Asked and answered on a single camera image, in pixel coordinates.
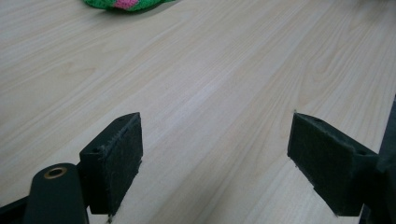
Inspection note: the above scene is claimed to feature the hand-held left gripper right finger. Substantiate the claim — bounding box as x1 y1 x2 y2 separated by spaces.
287 111 380 217

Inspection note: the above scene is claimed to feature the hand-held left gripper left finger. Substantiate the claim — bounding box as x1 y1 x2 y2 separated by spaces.
78 112 144 217

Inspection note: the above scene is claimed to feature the striped knitted pet sweater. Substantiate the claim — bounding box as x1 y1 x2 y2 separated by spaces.
82 0 176 13

